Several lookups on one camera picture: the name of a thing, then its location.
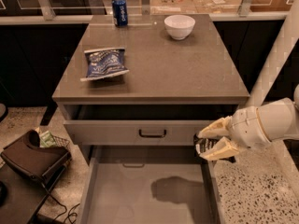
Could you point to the grey drawer cabinet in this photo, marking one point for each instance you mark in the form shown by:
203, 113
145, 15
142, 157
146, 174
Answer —
162, 71

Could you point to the wire basket with green packet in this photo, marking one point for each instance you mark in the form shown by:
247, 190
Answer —
47, 139

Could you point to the glass railing with metal posts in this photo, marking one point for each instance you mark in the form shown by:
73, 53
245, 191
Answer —
80, 11

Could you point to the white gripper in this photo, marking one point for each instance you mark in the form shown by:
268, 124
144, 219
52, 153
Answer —
245, 127

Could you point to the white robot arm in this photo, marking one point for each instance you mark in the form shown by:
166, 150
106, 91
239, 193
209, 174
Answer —
280, 119

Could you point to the white bowl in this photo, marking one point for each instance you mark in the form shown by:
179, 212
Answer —
179, 26

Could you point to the blue chip bag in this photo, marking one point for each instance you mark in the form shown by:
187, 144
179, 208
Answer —
104, 63

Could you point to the grey middle drawer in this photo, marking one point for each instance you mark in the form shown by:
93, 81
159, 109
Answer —
149, 185

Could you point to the blue pepsi can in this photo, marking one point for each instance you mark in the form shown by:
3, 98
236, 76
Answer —
119, 9

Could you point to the grey top drawer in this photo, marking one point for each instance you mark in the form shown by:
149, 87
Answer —
142, 125

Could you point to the black rxbar chocolate wrapper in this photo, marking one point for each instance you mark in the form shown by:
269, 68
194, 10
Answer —
201, 145

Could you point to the grey drawer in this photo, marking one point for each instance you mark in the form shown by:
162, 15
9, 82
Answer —
149, 185
142, 125

